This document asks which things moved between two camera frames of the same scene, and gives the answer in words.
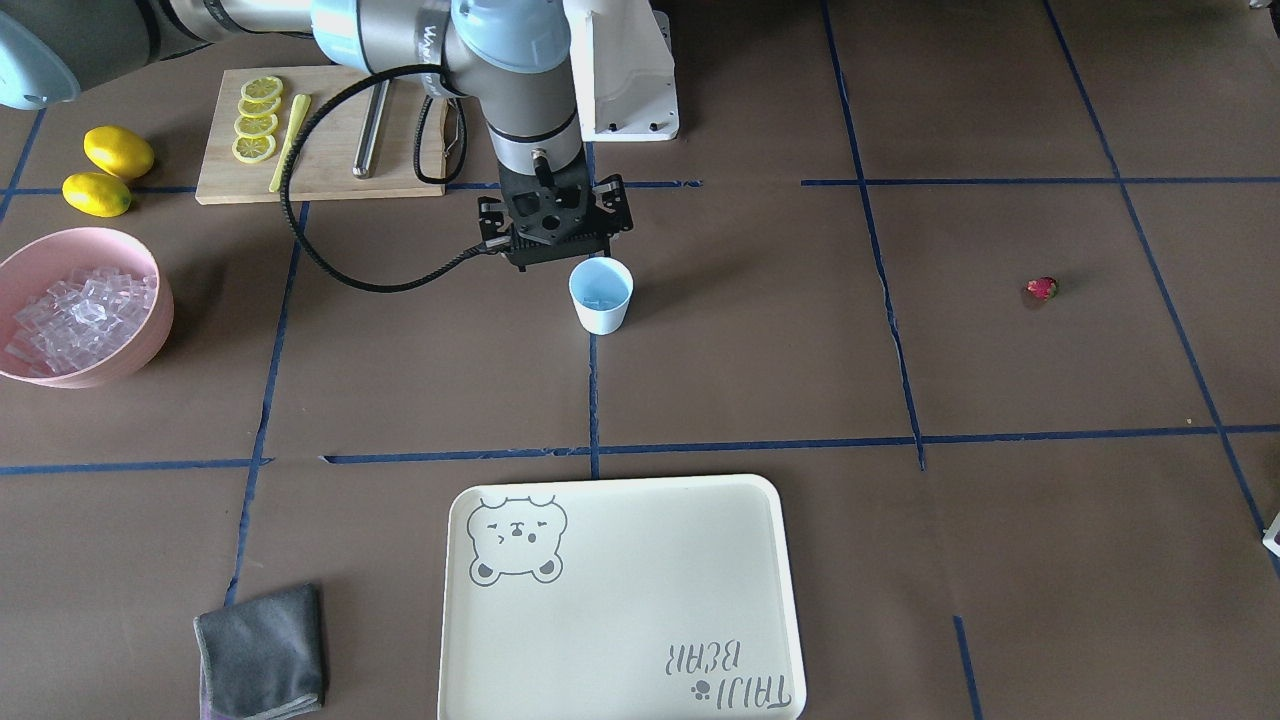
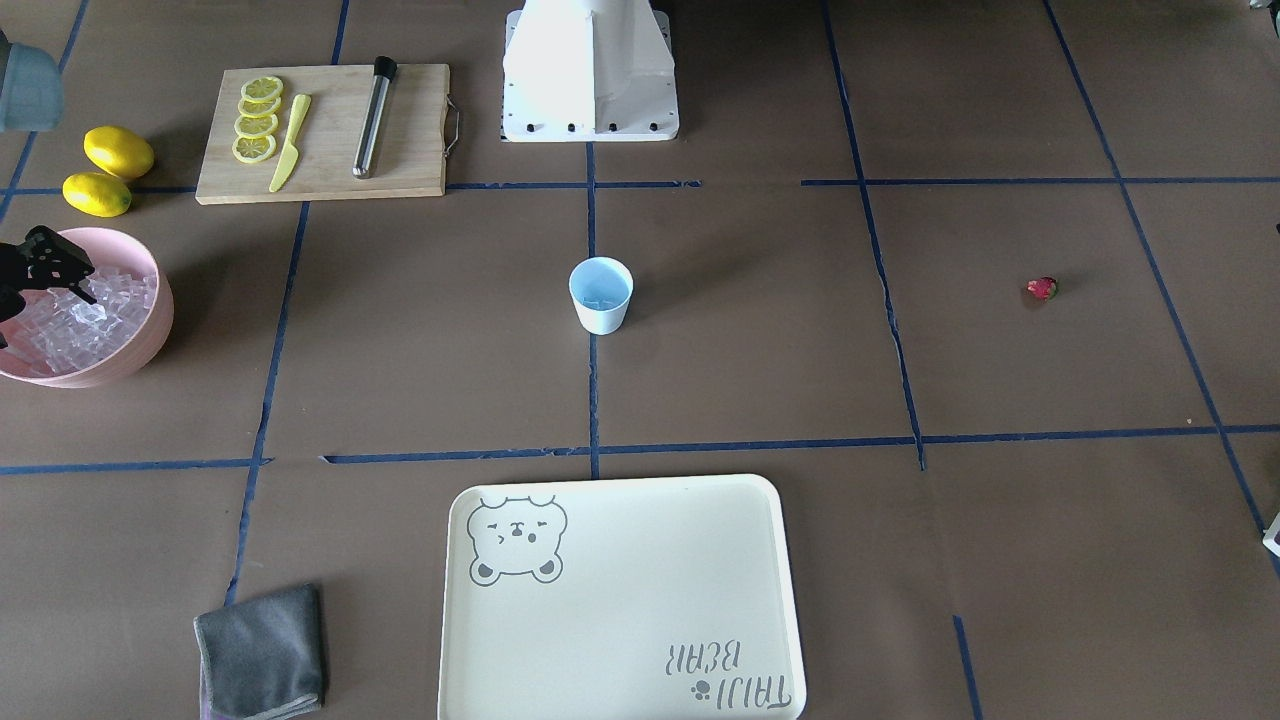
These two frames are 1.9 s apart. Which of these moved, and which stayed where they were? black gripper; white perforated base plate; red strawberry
Moved: black gripper
Stayed: white perforated base plate; red strawberry
